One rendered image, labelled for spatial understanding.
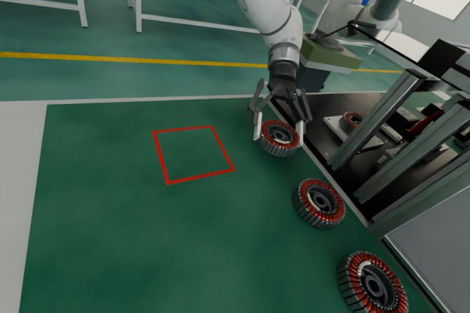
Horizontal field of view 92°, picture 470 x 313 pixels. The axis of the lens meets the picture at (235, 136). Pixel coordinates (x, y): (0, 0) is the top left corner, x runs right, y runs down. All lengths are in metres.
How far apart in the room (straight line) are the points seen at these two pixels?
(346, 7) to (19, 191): 1.43
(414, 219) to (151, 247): 0.49
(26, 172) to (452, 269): 0.77
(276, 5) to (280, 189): 0.44
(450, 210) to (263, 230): 0.33
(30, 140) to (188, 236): 0.37
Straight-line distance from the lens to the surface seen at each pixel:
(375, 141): 0.87
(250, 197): 0.51
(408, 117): 0.76
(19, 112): 0.68
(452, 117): 0.53
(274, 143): 0.55
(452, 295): 0.62
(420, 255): 0.61
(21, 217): 0.50
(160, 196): 0.47
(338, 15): 1.45
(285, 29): 0.69
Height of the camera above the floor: 1.16
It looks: 41 degrees down
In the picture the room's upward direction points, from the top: 21 degrees clockwise
